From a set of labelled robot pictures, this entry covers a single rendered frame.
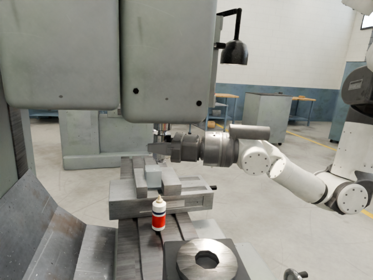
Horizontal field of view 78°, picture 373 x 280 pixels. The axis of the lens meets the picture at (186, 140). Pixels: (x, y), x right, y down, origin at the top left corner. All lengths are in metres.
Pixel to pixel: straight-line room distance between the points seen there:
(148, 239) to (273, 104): 4.64
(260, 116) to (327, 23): 5.49
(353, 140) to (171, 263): 0.53
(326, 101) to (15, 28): 9.91
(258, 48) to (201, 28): 7.75
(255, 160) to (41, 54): 0.46
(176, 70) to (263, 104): 4.56
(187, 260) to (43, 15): 0.44
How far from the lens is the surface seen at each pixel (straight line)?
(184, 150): 0.56
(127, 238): 0.74
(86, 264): 0.77
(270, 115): 5.16
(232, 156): 0.56
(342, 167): 0.72
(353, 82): 0.74
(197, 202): 0.83
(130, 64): 0.47
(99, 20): 0.46
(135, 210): 0.79
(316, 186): 0.67
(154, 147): 0.58
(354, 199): 0.70
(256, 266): 1.00
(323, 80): 9.85
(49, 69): 0.47
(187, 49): 0.49
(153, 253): 0.69
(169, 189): 0.77
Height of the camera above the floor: 1.42
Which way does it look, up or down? 16 degrees down
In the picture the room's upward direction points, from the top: 4 degrees clockwise
